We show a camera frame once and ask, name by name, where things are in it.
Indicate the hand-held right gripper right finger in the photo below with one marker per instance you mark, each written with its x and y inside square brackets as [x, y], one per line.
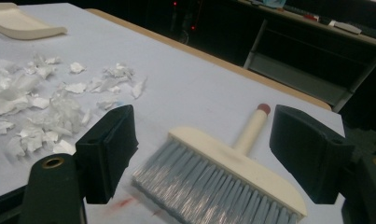
[310, 155]

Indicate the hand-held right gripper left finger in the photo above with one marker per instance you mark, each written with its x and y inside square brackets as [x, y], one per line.
[106, 155]

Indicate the cream hand brush grey bristles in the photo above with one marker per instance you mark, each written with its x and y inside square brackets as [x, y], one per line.
[238, 161]

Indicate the pile of white paper scraps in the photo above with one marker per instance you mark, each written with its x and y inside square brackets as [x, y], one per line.
[8, 99]

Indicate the cream plastic dustpan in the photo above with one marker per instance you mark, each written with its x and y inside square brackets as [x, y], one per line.
[14, 21]

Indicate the white board table cover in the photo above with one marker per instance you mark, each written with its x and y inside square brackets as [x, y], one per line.
[182, 87]

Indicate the flat white device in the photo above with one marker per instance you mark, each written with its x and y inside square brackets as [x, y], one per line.
[347, 27]

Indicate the white metal table frame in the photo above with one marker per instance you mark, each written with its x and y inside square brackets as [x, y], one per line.
[300, 77]

